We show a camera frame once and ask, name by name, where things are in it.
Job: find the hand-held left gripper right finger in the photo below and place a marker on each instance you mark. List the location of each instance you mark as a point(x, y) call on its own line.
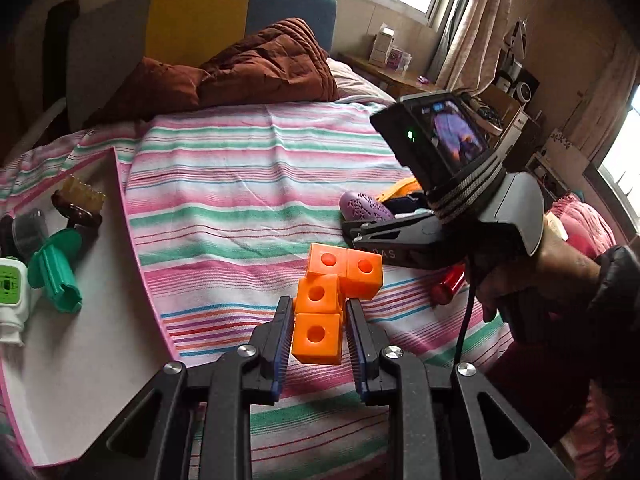
point(356, 345)

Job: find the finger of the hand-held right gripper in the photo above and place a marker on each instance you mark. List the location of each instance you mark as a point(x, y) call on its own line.
point(407, 207)
point(415, 227)

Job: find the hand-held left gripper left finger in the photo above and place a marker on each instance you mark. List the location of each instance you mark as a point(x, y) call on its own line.
point(285, 340)

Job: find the orange cube block toy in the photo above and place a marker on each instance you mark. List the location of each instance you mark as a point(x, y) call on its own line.
point(320, 337)

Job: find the purple patterned oval case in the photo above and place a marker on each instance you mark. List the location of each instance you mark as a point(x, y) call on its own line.
point(362, 207)

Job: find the red plastic block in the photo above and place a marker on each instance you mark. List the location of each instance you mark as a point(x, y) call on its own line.
point(447, 285)

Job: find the pink shallow cardboard box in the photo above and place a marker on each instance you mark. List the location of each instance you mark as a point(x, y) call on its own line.
point(90, 340)

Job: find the green plastic clip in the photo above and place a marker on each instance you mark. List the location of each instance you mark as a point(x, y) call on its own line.
point(55, 270)

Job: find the brown brush yellow bristles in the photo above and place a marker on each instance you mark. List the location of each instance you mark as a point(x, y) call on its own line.
point(82, 200)

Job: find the green white plug device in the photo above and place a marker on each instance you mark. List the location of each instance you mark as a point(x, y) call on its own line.
point(12, 290)

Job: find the person's right forearm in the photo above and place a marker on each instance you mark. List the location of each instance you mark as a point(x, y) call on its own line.
point(615, 285)

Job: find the person's right hand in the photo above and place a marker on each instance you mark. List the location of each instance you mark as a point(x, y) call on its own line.
point(565, 270)

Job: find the orange plastic toy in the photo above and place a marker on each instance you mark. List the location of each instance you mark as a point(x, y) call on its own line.
point(402, 189)

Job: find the small purple trinket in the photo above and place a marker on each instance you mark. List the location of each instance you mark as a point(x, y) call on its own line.
point(425, 79)

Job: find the wooden bedside shelf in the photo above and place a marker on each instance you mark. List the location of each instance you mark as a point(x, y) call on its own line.
point(395, 79)

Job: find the purple carton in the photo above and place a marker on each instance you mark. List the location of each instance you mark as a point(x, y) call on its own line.
point(398, 58)

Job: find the pale pink pillow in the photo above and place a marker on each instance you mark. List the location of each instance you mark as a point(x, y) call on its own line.
point(355, 82)

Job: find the black stereo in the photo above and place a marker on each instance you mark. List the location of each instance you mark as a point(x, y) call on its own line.
point(520, 85)

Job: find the white carton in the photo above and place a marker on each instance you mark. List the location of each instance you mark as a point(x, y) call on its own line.
point(381, 47)

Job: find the beige curtain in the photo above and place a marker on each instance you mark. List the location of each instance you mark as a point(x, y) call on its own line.
point(480, 25)

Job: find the striped pink green blanket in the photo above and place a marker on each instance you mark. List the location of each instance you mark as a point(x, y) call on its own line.
point(240, 180)

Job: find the pink cloth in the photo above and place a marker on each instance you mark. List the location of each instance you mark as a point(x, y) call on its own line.
point(590, 220)

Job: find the small window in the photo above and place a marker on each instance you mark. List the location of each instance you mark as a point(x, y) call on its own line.
point(620, 170)

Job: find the brown quilted duvet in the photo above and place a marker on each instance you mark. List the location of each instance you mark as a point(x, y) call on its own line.
point(270, 65)

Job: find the grey yellow blue headboard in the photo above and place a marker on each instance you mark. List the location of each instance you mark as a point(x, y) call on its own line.
point(200, 20)

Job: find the brown pillow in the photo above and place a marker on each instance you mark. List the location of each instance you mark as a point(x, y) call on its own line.
point(160, 85)

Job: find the white bed rail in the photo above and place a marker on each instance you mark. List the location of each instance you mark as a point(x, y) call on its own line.
point(45, 120)

